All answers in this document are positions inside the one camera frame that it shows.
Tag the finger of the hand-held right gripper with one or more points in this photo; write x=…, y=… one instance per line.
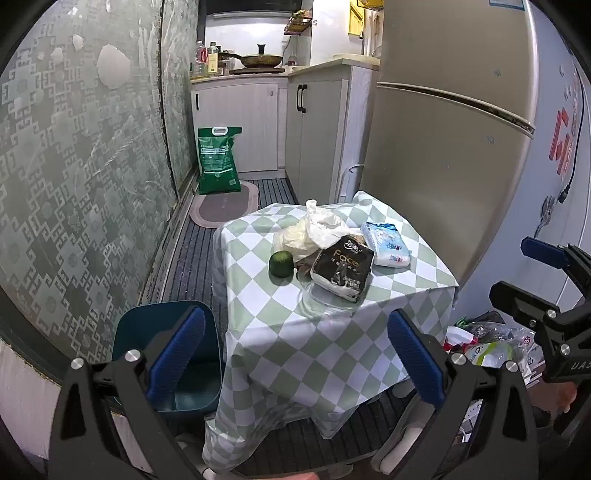
x=545, y=251
x=521, y=297

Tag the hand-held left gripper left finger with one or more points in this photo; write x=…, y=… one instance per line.
x=178, y=355

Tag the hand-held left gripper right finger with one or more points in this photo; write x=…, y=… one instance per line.
x=415, y=360

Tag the teal plastic bin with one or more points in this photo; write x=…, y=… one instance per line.
x=138, y=327

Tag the clear plastic wrapper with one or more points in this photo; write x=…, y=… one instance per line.
x=318, y=302

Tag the black tissue pack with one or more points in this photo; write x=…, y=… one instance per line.
x=341, y=272

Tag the white blue wipes pack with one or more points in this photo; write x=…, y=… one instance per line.
x=385, y=244

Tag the green round fruit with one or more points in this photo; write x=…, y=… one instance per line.
x=281, y=264

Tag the person's right hand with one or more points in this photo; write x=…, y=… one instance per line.
x=559, y=397

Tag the clear plastic bag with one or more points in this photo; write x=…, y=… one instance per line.
x=501, y=330

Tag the green checkered tablecloth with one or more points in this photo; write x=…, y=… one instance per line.
x=323, y=360

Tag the striped grey floor runner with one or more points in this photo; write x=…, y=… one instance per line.
x=194, y=258

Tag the beige refrigerator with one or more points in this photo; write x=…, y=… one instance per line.
x=438, y=161

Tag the oval grey floor mat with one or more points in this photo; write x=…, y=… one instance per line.
x=221, y=207

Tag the green rice bag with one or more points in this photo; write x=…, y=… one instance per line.
x=218, y=161

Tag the patterned frosted glass door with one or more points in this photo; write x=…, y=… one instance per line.
x=178, y=92
x=69, y=184

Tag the induction cooker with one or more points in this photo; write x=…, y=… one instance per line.
x=256, y=71

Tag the clear bottle with red label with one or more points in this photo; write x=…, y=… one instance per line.
x=198, y=60

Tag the frying pan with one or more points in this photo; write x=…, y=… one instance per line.
x=258, y=59

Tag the small white bottle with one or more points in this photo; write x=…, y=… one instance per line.
x=292, y=57

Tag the yellow wall item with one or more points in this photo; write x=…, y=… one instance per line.
x=356, y=18

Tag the wall spice rack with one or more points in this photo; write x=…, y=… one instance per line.
x=298, y=23

